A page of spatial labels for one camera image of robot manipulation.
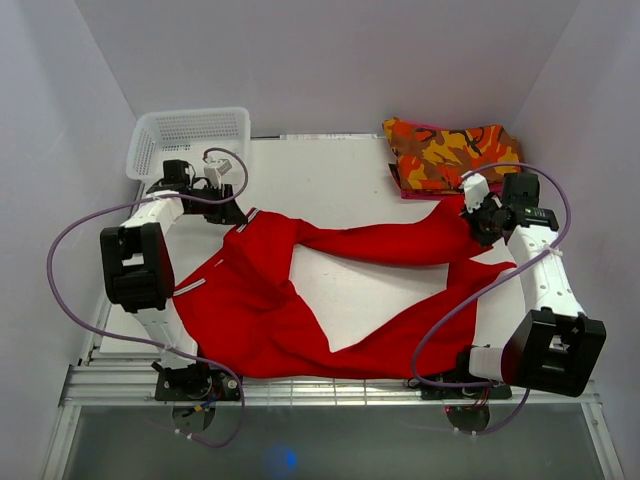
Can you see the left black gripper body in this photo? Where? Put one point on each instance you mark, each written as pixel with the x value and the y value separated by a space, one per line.
pixel 200 207

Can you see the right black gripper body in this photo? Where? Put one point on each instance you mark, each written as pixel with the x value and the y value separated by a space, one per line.
pixel 482 222

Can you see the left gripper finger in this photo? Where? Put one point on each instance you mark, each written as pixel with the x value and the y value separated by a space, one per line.
pixel 223 218
pixel 235 215

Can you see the red trousers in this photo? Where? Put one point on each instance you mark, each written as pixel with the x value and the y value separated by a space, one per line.
pixel 243 309

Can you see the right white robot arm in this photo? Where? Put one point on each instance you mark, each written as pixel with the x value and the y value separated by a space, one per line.
pixel 551 346

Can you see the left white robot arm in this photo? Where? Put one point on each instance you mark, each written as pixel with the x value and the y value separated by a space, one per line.
pixel 138 273

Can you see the pink folded trousers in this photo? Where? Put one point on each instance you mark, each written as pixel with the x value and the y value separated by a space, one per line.
pixel 416 178

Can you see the orange camouflage folded trousers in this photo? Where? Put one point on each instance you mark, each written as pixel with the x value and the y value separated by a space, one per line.
pixel 458 151

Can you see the white perforated plastic basket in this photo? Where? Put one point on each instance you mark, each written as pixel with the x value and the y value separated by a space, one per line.
pixel 185 135

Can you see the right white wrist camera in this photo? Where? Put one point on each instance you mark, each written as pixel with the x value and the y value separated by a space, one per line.
pixel 475 189

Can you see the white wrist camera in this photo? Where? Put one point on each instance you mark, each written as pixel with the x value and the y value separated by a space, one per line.
pixel 475 189
pixel 215 169

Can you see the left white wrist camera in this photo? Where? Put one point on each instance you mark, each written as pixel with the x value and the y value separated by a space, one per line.
pixel 215 169

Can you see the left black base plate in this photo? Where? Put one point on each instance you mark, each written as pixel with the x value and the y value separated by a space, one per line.
pixel 194 383

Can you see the aluminium frame rail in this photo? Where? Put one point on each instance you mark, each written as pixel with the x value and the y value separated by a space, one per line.
pixel 119 383

